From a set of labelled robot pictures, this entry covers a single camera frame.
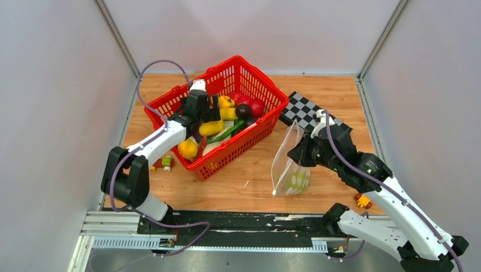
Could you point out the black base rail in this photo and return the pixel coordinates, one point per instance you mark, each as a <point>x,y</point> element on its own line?
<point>215,231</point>

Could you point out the clear polka dot zip bag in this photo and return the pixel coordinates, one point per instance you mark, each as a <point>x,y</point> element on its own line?
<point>283,167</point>

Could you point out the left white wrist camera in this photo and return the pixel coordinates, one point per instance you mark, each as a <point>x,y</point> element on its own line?
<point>198,84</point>

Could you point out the yellow bell pepper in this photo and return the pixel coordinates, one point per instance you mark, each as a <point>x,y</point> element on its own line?
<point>226,102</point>

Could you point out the red plastic shopping basket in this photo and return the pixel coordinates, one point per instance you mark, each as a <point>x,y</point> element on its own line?
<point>237,75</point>

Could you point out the black white chessboard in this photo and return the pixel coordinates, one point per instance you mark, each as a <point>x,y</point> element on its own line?
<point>301,110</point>

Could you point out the red green toy block car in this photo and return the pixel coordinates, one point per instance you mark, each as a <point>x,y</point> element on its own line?
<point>165,163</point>

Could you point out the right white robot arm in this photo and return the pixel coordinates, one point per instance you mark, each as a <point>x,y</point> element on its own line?
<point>417,242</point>

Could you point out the red apple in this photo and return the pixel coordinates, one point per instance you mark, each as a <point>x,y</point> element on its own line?
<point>257,107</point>

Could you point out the yellow lemon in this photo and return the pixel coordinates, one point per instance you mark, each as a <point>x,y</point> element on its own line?
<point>188,149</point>

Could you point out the green pear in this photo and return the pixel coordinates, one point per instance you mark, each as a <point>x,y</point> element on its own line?
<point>298,182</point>

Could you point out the yellow mango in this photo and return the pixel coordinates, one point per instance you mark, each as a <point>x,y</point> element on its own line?
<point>211,128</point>

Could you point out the yellow red toy block car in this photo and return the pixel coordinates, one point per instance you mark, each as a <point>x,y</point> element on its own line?
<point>362,201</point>

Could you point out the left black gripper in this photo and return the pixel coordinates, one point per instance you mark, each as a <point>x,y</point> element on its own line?
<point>214,114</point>

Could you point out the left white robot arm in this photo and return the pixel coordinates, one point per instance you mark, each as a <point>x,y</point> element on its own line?
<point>126,175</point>

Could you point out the watermelon slice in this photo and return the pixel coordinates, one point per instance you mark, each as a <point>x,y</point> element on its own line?
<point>201,147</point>

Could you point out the green chili pepper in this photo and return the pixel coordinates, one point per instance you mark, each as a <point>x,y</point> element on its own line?
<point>226,133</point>

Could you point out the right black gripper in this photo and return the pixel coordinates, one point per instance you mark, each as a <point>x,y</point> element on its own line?
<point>299,153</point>

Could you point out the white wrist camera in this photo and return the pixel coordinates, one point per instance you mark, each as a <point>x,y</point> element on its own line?
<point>323,119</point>
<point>198,84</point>

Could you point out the white radish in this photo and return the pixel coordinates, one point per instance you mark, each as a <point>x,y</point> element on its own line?
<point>214,143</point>

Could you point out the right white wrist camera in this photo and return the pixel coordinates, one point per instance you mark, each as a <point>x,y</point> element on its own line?
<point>323,119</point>

